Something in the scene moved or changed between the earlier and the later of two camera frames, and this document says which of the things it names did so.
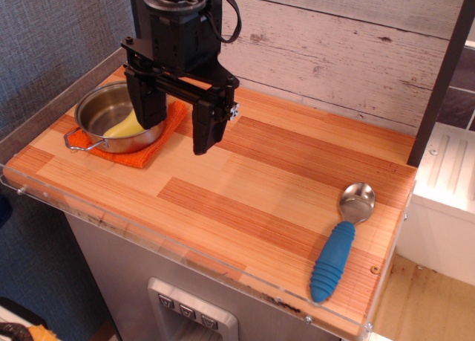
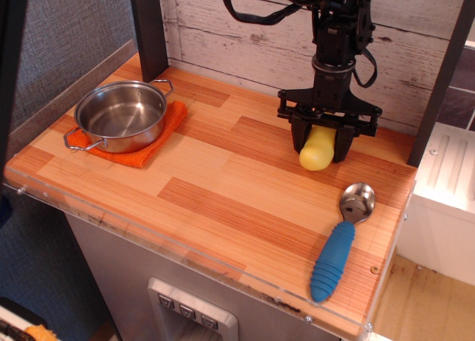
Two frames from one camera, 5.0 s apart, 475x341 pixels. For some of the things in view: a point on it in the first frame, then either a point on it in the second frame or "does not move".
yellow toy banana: [128, 125] to [318, 152]
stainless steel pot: [98, 111] does not move
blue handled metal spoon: [356, 201] does not move
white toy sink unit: [438, 226] does not move
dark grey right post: [444, 79] does not move
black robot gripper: [178, 53] to [330, 104]
